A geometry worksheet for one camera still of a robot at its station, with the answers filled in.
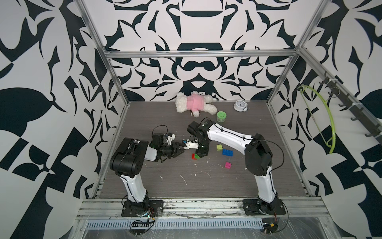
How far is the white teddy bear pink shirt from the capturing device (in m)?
1.10

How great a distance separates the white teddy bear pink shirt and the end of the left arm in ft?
1.02

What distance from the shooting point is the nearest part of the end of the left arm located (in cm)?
84
